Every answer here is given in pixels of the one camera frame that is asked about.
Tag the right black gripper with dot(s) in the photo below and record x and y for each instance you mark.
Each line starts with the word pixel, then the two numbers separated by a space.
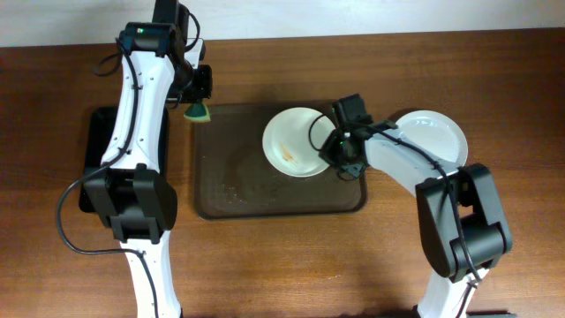
pixel 333 155

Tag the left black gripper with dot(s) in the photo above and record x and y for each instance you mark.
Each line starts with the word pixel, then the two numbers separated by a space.
pixel 197 94

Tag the green yellow sponge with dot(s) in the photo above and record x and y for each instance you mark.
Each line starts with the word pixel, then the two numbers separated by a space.
pixel 197 113

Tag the white plate top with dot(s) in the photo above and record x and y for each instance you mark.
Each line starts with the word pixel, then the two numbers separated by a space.
pixel 291 140

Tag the white plate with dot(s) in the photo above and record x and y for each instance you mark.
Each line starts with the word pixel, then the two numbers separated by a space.
pixel 291 140
pixel 436 133

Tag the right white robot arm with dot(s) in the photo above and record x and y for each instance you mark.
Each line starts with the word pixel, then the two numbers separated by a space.
pixel 462 225

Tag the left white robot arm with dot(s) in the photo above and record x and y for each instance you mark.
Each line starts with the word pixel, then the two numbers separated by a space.
pixel 129 190

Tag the black plastic tray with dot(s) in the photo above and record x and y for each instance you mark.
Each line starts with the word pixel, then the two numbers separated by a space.
pixel 101 127

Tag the dark brown serving tray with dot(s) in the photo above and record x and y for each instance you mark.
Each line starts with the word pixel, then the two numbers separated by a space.
pixel 233 178

